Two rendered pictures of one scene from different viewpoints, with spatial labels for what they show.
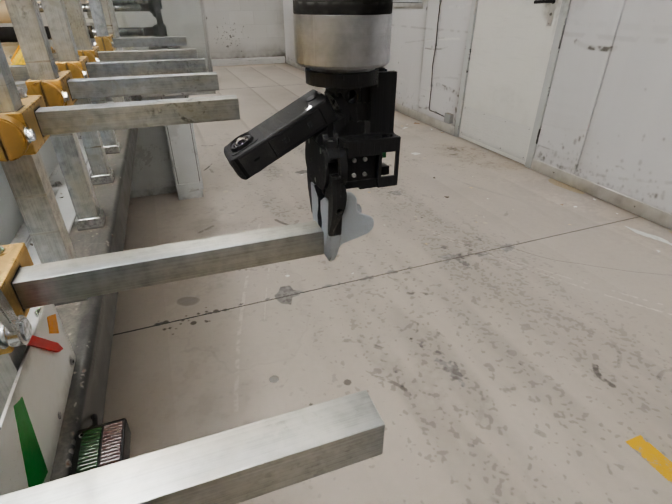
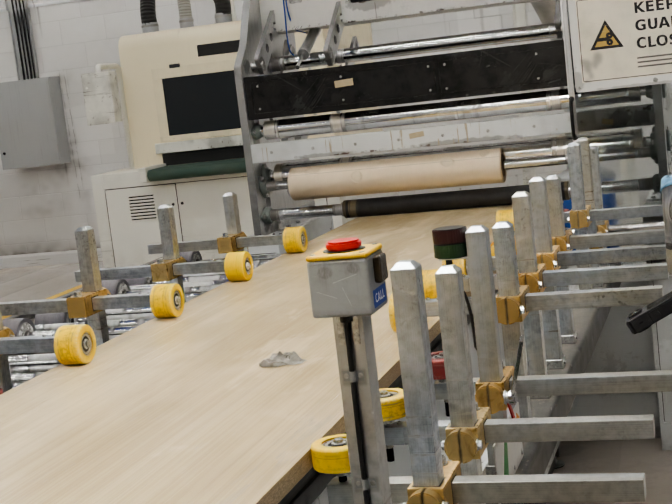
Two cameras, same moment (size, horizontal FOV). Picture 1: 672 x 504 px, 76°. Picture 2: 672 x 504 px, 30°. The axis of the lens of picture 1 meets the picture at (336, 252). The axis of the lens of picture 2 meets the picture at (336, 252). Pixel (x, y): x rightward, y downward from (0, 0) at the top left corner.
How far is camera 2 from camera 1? 175 cm
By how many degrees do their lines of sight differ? 42
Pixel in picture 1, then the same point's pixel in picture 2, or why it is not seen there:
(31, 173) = (516, 334)
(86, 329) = (530, 446)
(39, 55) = (528, 255)
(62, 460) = not seen: hidden behind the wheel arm
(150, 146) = (627, 355)
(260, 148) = (643, 316)
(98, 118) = (562, 300)
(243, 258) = (632, 385)
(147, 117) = (594, 300)
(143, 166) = not seen: hidden behind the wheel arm
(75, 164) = (537, 339)
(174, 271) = (590, 387)
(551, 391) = not seen: outside the picture
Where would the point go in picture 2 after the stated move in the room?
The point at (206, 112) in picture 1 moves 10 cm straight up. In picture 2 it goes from (636, 298) to (632, 245)
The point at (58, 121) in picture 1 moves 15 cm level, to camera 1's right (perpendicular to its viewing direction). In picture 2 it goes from (537, 302) to (610, 303)
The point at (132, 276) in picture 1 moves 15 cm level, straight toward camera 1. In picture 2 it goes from (566, 386) to (571, 410)
